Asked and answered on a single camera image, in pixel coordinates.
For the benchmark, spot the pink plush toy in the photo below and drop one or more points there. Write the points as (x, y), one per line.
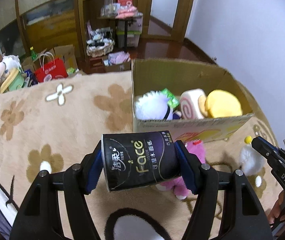
(177, 185)

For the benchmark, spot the swiss roll plush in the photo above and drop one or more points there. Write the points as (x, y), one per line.
(192, 104)

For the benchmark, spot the wooden shelf unit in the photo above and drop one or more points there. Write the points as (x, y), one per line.
(87, 11)

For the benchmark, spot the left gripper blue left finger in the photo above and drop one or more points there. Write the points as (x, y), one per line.
(92, 168)

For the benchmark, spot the black tissue pack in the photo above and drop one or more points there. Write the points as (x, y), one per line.
(134, 160)

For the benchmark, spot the purple white plush doll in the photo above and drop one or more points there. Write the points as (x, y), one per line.
(153, 106)

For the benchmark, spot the white fluffy chick plush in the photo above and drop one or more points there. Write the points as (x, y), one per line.
(250, 161)

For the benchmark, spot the red paper bag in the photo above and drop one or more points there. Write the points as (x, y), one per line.
(51, 68)

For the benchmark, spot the wooden wardrobe cabinet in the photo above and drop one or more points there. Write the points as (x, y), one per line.
(41, 24)

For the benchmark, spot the small black table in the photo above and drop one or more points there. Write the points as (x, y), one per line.
(113, 18)

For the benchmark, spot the person's right hand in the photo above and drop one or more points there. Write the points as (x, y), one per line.
(276, 210)

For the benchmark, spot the wooden door frame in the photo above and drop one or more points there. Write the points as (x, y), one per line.
(164, 19)

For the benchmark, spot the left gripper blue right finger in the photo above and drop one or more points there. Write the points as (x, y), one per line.
(189, 166)

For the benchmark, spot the green yellow plush toy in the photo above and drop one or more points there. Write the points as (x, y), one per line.
(13, 82)

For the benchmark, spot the wicker basket with socks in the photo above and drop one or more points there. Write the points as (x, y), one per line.
(100, 42)

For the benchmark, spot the small brown cardboard box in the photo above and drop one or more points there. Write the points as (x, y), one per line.
(67, 54)

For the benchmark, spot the plastic storage bin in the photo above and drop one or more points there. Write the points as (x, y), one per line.
(134, 30)

